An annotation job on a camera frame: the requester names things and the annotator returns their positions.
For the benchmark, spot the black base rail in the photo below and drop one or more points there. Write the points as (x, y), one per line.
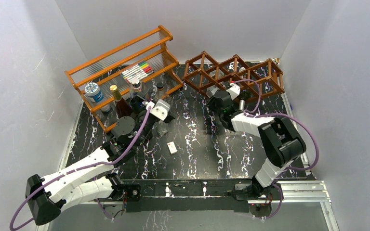
(193, 195)

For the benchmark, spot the blue white jar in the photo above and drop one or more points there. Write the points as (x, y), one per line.
(94, 92)

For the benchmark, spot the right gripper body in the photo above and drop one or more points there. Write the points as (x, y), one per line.
(212, 105)

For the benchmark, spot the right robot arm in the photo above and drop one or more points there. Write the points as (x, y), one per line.
(281, 141)

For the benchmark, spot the clear glass bottle white label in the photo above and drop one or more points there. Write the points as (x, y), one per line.
(162, 94)

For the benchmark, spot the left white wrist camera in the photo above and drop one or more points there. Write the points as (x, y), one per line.
(159, 109)

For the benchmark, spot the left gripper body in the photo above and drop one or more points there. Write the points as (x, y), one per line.
(148, 126)

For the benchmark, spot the pack of coloured markers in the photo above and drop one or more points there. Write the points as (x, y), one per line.
(140, 71)

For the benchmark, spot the orange wooden shelf rack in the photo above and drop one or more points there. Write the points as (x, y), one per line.
(106, 69)

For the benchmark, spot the brown wooden wine rack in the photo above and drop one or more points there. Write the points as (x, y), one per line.
(260, 80)

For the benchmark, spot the clear bottle black cap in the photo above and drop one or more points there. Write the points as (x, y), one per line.
(212, 89)

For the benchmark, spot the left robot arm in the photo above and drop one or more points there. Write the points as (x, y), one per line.
(52, 194)

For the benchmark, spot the blue square bottle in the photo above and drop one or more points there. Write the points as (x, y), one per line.
(137, 87)

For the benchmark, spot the small white card box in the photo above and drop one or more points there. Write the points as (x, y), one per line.
(172, 147)

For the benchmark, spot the dark bottle gold cap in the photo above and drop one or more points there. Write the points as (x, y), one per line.
(122, 107)

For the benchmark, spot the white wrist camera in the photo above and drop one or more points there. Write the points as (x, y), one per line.
(159, 109)
(234, 90)

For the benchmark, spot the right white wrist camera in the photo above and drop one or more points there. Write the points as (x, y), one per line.
(234, 90)

